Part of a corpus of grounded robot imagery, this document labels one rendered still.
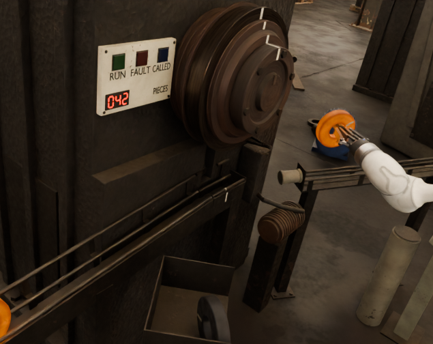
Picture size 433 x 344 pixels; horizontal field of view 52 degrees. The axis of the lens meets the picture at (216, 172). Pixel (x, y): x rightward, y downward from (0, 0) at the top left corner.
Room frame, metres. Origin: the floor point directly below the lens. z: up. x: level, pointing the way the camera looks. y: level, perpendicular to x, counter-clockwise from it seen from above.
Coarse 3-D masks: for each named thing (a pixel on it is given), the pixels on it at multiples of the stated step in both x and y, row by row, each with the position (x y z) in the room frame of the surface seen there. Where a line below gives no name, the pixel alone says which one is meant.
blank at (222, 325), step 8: (208, 296) 0.81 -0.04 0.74; (216, 296) 0.81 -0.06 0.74; (200, 304) 0.82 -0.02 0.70; (208, 304) 0.78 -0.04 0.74; (216, 304) 0.78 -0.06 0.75; (200, 312) 0.81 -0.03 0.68; (208, 312) 0.77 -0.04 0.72; (216, 312) 0.76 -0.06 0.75; (224, 312) 0.76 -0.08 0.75; (200, 320) 0.81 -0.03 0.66; (208, 320) 0.81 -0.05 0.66; (216, 320) 0.74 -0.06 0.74; (224, 320) 0.74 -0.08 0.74; (200, 328) 0.80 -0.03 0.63; (208, 328) 0.79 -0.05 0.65; (216, 328) 0.73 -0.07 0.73; (224, 328) 0.73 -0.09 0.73; (200, 336) 0.79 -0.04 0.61; (208, 336) 0.77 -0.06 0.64; (216, 336) 0.72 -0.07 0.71; (224, 336) 0.72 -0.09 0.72
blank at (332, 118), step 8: (336, 112) 1.64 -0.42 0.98; (344, 112) 1.65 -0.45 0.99; (320, 120) 1.64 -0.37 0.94; (328, 120) 1.62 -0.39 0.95; (336, 120) 1.63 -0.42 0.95; (344, 120) 1.64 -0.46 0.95; (352, 120) 1.65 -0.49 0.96; (320, 128) 1.61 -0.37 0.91; (328, 128) 1.62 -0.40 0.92; (320, 136) 1.62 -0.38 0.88; (328, 136) 1.63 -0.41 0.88; (328, 144) 1.64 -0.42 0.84; (336, 144) 1.65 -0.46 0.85
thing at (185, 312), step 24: (168, 264) 0.95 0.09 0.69; (192, 264) 0.95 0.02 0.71; (216, 264) 0.96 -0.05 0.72; (168, 288) 0.94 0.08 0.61; (192, 288) 0.95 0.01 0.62; (216, 288) 0.95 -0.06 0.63; (168, 312) 0.86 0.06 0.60; (192, 312) 0.88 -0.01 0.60; (144, 336) 0.69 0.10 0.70; (168, 336) 0.69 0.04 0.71; (192, 336) 0.80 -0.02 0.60
